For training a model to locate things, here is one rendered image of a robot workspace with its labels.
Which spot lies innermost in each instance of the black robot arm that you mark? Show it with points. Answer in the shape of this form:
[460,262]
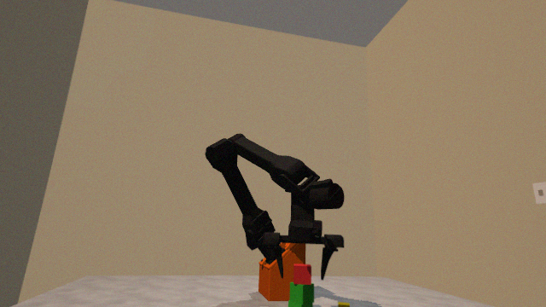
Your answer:
[285,171]

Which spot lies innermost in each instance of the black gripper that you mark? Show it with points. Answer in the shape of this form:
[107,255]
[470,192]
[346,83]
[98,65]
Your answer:
[331,242]

